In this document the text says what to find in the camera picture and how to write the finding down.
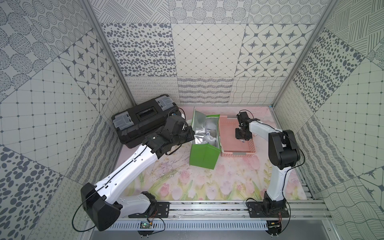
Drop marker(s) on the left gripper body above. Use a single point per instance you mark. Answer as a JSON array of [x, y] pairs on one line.
[[186, 133]]

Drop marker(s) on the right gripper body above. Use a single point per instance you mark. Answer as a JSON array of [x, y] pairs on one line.
[[241, 134]]

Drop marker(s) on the white ice pack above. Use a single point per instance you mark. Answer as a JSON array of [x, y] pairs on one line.
[[210, 137]]

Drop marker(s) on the green insulated delivery bag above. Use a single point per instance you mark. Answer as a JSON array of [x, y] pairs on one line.
[[206, 146]]

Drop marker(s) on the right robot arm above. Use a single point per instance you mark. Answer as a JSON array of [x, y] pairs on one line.
[[283, 154]]

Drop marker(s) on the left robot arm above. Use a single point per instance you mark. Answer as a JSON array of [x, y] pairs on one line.
[[104, 203]]

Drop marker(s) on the black plastic toolbox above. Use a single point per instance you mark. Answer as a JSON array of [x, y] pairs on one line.
[[134, 124]]

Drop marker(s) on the aluminium mounting rail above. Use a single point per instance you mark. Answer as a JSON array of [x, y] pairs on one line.
[[236, 210]]

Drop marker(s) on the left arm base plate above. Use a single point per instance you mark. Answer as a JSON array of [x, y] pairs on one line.
[[157, 210]]

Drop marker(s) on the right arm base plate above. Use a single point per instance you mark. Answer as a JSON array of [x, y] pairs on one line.
[[261, 210]]

